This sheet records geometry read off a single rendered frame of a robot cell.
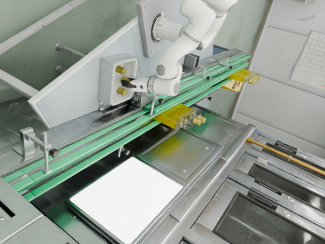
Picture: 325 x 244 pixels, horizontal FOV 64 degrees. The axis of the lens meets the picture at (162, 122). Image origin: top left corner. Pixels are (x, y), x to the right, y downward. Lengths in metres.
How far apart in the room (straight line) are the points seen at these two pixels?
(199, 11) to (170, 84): 0.31
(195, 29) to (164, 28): 0.41
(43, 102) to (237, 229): 0.97
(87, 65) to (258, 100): 6.59
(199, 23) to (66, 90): 0.62
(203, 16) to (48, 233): 0.88
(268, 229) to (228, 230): 0.19
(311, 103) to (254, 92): 1.37
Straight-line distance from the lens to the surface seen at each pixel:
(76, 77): 1.22
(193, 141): 1.60
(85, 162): 1.18
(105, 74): 1.28
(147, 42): 1.47
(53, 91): 1.17
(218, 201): 1.33
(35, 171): 1.04
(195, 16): 1.10
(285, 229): 1.38
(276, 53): 7.22
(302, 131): 7.62
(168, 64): 1.09
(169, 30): 1.46
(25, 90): 1.28
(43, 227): 0.64
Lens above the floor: 1.60
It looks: 24 degrees down
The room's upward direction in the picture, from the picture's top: 116 degrees clockwise
